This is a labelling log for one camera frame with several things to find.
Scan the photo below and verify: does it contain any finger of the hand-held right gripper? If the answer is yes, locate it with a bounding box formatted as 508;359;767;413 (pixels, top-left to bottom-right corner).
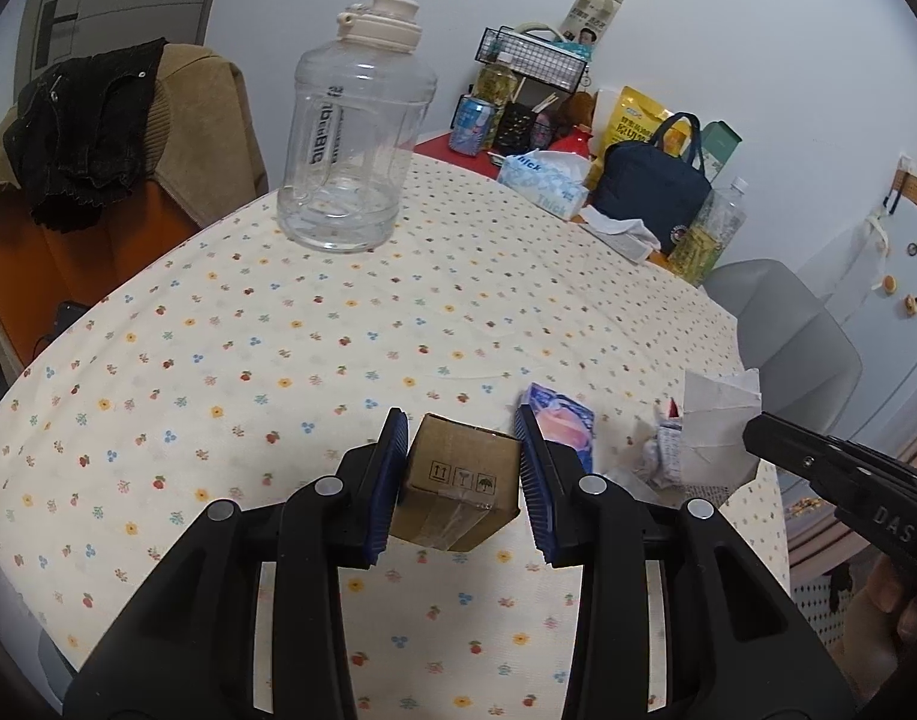
743;411;879;511

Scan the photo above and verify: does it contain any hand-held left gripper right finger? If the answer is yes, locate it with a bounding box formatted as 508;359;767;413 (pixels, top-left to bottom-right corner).
514;405;856;720

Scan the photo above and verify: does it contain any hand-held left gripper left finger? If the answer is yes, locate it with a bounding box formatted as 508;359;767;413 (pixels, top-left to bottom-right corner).
61;409;410;720

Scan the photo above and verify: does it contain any small cardboard box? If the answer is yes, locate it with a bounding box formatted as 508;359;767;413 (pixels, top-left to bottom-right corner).
389;412;523;552

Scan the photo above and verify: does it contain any white tissue paper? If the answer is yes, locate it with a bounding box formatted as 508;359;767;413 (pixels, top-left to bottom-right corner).
683;369;763;488

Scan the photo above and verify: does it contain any person's right hand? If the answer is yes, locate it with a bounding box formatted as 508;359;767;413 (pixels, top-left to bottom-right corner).
840;547;917;691

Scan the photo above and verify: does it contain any pink purple plastic package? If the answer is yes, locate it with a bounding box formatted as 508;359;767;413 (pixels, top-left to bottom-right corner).
519;382;598;475

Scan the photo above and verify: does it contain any dark cloth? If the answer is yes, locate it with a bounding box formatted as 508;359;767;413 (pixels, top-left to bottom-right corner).
825;562;853;612

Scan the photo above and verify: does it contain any grey upholstered chair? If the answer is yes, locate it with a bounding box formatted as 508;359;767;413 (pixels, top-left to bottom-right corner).
702;259;864;451

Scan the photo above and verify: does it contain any white black patterned floor mat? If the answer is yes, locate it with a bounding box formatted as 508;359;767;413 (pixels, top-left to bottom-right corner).
792;570;856;650

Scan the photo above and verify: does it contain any white fridge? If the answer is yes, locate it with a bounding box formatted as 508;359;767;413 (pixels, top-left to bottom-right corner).
789;187;917;466

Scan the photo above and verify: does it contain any white hanging tote bag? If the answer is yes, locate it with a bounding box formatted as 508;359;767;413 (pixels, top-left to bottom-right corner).
825;214;894;323

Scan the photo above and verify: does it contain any clear bottle with yellow contents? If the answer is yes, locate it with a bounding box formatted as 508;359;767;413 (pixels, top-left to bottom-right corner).
666;176;750;287

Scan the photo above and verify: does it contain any white crumpled cloth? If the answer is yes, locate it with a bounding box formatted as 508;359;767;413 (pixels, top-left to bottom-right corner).
578;204;665;265

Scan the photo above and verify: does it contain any navy lunch bag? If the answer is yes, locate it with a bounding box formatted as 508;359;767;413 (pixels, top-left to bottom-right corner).
589;112;714;256

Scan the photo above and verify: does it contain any blue white tissue box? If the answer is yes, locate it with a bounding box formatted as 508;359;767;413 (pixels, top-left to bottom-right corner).
497;150;590;222

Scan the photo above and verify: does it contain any tall green box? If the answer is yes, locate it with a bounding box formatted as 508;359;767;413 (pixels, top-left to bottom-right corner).
699;120;742;181

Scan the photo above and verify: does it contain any clear plastic water jug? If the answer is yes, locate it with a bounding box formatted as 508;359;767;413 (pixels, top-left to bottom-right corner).
276;0;438;254

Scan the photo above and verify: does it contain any blue drink can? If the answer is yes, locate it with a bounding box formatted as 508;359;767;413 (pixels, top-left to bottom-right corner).
449;94;497;157

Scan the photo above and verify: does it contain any black chopstick holder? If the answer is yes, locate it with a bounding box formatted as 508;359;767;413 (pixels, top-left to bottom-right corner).
495;94;558;151

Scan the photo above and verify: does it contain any yellow snack bag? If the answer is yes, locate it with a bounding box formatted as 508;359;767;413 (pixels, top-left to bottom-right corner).
597;86;691;166

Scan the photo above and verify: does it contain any brown jacket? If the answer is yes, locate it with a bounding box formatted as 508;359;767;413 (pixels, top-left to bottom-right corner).
0;43;270;230

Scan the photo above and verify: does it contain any orange chair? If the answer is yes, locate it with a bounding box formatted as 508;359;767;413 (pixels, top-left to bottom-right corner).
0;165;205;383

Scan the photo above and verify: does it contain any glass jar with yellow contents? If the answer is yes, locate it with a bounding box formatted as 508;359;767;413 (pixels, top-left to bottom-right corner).
477;64;515;102

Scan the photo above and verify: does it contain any black denim garment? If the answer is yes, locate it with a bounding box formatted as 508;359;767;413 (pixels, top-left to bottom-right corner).
3;37;167;233

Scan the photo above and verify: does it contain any grey door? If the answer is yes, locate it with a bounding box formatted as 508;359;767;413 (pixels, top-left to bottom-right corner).
16;0;227;83

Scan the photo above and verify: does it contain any black wire basket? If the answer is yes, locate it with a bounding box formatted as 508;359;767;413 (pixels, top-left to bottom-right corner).
473;26;590;95

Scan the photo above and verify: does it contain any white carton with handles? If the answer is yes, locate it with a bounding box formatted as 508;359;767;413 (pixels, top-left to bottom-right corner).
561;0;628;46

